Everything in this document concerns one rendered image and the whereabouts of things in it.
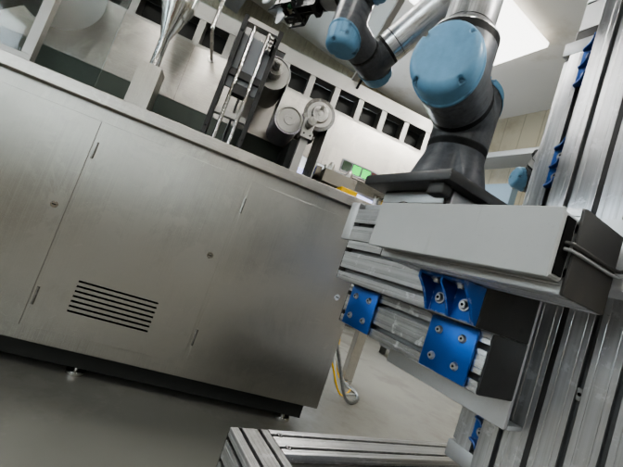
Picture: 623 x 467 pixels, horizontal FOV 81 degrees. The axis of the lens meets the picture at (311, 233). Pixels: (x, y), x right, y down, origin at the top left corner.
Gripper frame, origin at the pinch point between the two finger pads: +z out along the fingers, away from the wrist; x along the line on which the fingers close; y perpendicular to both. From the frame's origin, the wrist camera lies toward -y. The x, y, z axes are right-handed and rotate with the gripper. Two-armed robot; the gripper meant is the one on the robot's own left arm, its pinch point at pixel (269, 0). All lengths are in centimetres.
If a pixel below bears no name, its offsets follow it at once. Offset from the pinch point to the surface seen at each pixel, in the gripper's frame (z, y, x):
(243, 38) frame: 42, -16, 24
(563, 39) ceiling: -34, -215, 228
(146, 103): 72, 21, 17
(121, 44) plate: 108, -7, 11
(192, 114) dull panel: 84, 6, 44
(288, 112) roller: 32, -4, 53
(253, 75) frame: 34.7, -3.5, 30.4
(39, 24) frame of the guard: 68, 24, -23
